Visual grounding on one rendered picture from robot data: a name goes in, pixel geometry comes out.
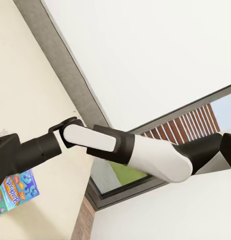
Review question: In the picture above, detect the board game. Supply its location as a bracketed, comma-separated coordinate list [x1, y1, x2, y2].
[0, 169, 40, 215]

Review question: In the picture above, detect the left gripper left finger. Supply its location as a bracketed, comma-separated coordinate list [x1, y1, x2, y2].
[0, 133, 22, 186]

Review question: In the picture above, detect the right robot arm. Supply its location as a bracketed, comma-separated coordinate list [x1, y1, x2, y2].
[0, 116, 231, 183]

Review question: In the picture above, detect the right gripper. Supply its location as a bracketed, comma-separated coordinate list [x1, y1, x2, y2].
[7, 138, 46, 177]

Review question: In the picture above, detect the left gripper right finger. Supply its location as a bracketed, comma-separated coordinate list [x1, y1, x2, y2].
[219, 133, 231, 167]

